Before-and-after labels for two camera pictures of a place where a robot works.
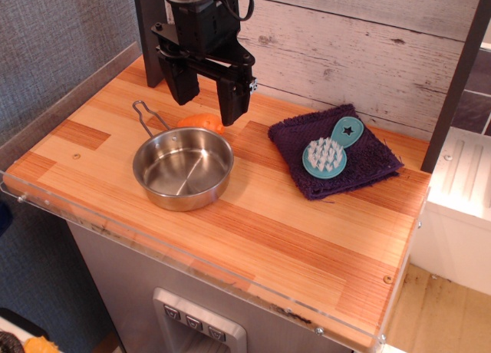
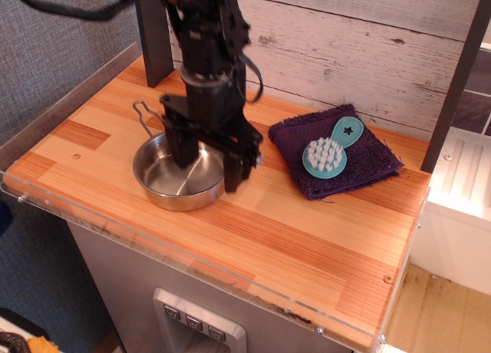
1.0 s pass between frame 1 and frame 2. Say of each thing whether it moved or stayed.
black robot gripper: moved
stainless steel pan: stayed
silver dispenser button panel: stayed
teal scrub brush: stayed
